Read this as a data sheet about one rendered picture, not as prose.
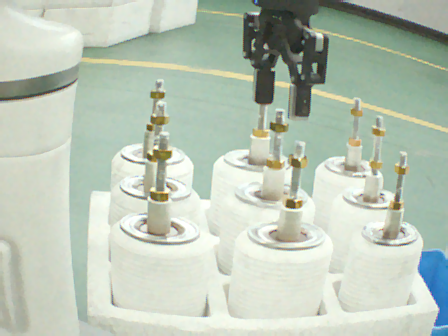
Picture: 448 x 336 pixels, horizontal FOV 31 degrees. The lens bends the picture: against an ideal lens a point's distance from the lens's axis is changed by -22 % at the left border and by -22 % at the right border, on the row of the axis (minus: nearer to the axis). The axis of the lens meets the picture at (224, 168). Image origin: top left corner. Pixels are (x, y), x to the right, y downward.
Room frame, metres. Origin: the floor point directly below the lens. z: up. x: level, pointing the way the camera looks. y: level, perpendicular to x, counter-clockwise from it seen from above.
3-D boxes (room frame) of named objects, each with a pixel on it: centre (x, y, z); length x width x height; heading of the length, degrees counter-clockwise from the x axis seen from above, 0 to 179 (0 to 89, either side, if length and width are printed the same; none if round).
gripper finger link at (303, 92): (0.93, -0.07, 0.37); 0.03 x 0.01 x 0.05; 30
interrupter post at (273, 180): (0.97, -0.05, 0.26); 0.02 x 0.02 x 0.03
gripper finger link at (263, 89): (1.00, -0.03, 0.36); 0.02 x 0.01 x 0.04; 120
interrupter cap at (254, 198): (0.97, -0.05, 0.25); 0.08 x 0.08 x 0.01
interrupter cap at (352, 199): (0.98, -0.17, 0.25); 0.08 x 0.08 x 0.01
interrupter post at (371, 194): (0.98, -0.17, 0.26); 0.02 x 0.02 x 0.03
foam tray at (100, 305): (0.97, -0.05, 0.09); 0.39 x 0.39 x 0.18; 7
